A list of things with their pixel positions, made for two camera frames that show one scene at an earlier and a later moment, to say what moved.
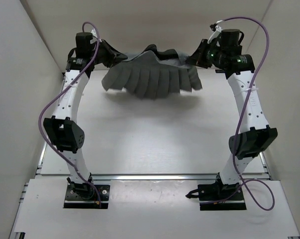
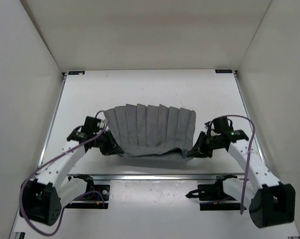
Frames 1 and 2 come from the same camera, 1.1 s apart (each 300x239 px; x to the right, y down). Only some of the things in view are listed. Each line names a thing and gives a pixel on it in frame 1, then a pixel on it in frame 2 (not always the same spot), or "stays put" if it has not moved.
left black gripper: (115, 57) to (112, 144)
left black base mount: (86, 195) stays put
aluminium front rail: (154, 177) stays put
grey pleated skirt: (152, 74) to (155, 131)
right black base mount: (216, 197) stays put
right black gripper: (195, 59) to (199, 150)
